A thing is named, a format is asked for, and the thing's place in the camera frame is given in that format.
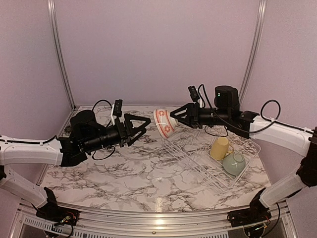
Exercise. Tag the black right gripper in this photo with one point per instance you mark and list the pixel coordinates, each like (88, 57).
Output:
(192, 115)

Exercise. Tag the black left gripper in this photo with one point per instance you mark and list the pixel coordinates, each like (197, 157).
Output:
(125, 132)

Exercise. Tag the white red patterned bowl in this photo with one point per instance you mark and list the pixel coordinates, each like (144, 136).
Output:
(165, 124)

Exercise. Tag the pale green flower plate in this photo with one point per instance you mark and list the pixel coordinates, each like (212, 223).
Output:
(67, 131)

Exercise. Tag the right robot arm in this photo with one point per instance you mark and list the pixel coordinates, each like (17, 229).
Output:
(226, 111)

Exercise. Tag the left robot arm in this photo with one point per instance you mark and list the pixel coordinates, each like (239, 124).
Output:
(86, 137)

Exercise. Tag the yellow mug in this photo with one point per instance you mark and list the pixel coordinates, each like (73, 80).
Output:
(220, 148)

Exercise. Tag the pale green bowl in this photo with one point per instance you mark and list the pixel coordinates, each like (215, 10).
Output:
(234, 163)

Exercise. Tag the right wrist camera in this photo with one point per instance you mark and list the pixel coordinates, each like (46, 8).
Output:
(196, 96)

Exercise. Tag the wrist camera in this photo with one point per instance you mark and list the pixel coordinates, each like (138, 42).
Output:
(116, 110)
(196, 96)

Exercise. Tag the white wire dish rack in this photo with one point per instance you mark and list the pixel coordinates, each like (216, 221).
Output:
(191, 148)

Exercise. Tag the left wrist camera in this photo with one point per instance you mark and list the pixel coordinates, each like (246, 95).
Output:
(116, 110)

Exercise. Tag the left side aluminium rail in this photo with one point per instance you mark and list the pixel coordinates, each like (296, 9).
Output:
(42, 174)

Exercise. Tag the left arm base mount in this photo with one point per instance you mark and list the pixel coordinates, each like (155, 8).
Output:
(59, 215)

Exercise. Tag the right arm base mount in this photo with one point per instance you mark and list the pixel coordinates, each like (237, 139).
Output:
(256, 217)

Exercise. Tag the right aluminium frame post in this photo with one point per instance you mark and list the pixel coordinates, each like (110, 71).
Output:
(254, 49)

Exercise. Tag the aluminium frame post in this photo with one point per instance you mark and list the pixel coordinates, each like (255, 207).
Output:
(59, 54)
(254, 49)

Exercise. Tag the front aluminium table rail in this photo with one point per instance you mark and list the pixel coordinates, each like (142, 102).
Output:
(103, 223)

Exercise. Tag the left aluminium frame post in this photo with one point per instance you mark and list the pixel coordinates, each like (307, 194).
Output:
(59, 54)

